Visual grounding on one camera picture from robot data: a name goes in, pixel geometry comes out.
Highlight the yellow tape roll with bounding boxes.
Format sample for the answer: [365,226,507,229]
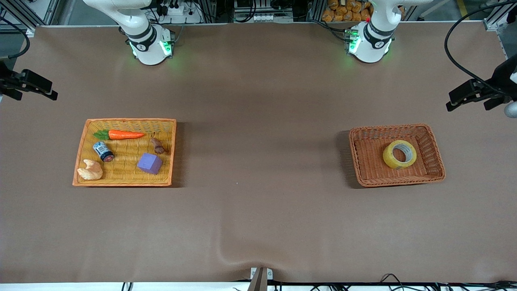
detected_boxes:
[382,140,418,170]

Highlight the orange toy carrot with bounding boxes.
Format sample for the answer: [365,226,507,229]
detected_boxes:
[93,129,145,141]

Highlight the toy croissant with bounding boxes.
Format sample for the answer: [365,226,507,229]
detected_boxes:
[77,159,103,181]

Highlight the brown wicker basket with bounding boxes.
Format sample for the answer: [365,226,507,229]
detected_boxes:
[349,124,446,188]

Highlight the yellow wicker tray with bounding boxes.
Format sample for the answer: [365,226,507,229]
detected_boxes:
[73,118,177,187]

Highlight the purple foam cube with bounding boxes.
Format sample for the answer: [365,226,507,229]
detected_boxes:
[137,153,164,175]

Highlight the bag of orange buns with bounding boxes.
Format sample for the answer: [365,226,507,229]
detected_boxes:
[322,0,374,23]

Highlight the white power strip with plugs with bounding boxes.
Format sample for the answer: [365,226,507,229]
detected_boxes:
[158,0,203,24]

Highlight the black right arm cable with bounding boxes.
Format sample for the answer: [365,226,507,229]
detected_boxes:
[0,15,31,59]

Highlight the aluminium frame profile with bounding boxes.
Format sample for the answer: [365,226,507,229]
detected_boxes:
[483,0,517,33]
[6,0,61,38]

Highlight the thin black looped cable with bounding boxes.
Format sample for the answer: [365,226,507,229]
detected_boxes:
[379,273,409,288]

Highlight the metal mount bracket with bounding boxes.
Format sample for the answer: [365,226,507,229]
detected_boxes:
[247,267,273,291]

